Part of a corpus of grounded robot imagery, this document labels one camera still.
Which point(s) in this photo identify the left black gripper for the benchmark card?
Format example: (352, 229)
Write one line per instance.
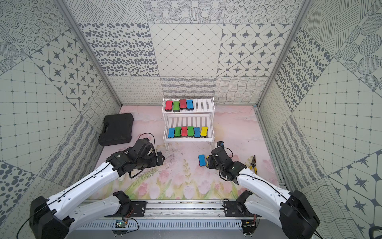
(158, 158)

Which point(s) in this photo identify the white wooden slatted shelf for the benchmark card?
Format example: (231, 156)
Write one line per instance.
(201, 115)

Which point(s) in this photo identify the yellow handled pliers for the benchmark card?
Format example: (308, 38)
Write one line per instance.
(253, 165)

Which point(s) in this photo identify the right black controller box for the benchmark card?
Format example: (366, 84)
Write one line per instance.
(248, 227)

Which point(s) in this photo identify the shelf blue eraser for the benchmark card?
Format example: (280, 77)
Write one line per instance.
(190, 105)
(197, 132)
(171, 133)

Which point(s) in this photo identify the lower shelf green eraser inner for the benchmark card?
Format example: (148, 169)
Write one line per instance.
(191, 131)

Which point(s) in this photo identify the lower shelf green eraser outer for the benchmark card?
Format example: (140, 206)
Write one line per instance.
(178, 132)

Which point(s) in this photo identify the left green circuit board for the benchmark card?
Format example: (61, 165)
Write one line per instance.
(120, 228)

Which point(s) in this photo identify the top shelf green eraser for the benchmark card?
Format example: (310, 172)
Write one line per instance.
(176, 106)

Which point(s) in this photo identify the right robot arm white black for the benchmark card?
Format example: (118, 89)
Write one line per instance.
(302, 224)

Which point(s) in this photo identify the shelf green eraser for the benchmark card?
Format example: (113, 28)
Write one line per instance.
(191, 131)
(176, 106)
(178, 132)

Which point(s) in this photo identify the shelf red eraser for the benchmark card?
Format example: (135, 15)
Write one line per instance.
(183, 104)
(184, 131)
(168, 106)

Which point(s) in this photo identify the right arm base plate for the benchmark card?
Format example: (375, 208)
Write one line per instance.
(235, 209)

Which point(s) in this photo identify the white perforated cable duct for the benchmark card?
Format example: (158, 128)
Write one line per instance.
(168, 224)

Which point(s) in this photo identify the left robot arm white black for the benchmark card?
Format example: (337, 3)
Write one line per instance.
(60, 214)

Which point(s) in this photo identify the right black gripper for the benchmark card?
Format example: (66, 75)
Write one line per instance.
(211, 162)

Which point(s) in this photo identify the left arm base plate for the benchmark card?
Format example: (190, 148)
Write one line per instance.
(134, 208)

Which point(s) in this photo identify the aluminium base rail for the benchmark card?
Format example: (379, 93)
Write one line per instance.
(185, 209)

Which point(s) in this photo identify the black plastic tool case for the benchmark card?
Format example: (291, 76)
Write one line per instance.
(117, 129)

